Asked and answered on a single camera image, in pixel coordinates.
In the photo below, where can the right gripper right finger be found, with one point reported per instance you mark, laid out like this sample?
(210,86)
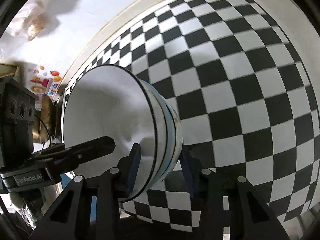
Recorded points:
(228,204)

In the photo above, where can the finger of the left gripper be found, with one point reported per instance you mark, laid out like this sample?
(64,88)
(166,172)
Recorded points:
(92,147)

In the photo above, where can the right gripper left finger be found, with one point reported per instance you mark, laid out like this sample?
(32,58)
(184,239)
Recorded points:
(88,208)

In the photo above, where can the white bowl blue rim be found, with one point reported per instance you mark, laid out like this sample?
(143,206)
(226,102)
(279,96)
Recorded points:
(173,131)

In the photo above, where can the left white gloved hand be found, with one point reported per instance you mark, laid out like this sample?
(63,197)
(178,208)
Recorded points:
(33,204)

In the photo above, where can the metal pot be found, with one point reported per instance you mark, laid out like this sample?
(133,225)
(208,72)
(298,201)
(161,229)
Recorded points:
(39,132)

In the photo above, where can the wooden cutting board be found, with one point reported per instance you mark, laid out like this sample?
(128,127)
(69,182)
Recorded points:
(48,114)

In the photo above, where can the black white checkered mat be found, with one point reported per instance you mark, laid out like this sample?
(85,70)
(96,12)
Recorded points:
(239,86)

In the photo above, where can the fruit wall sticker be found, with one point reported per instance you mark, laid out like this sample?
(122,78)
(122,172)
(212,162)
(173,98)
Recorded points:
(41,80)

